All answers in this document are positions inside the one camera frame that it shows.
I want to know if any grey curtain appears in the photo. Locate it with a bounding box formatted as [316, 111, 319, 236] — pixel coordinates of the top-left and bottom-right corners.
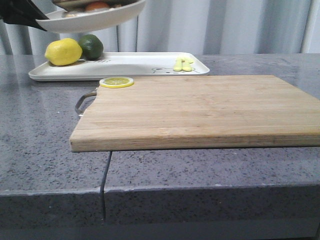
[0, 0, 320, 56]

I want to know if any yellow plastic fork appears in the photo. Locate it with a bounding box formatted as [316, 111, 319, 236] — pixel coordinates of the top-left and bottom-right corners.
[172, 56, 185, 72]

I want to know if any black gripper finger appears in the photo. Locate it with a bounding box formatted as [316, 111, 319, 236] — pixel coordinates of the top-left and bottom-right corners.
[0, 0, 49, 31]

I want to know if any white round plate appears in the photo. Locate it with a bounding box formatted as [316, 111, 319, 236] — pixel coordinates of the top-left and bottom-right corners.
[36, 0, 146, 33]

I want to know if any green lime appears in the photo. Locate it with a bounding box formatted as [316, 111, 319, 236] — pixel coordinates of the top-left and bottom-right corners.
[78, 34, 104, 61]

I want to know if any bread slice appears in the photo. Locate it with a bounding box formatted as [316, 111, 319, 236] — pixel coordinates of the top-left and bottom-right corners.
[51, 0, 118, 6]

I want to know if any white bear tray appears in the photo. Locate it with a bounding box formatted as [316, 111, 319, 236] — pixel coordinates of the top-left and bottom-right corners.
[28, 52, 210, 82]

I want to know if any yellow lemon slice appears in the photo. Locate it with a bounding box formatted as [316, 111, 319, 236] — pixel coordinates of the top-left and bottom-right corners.
[99, 76, 134, 89]

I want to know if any yellow plastic knife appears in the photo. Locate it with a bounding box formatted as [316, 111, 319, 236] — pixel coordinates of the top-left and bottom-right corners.
[182, 57, 194, 72]

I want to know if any fried egg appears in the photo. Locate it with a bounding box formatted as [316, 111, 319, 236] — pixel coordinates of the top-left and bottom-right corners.
[62, 0, 123, 18]

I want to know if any wooden cutting board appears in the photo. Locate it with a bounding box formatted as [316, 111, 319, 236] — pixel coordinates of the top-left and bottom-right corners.
[69, 75, 320, 152]

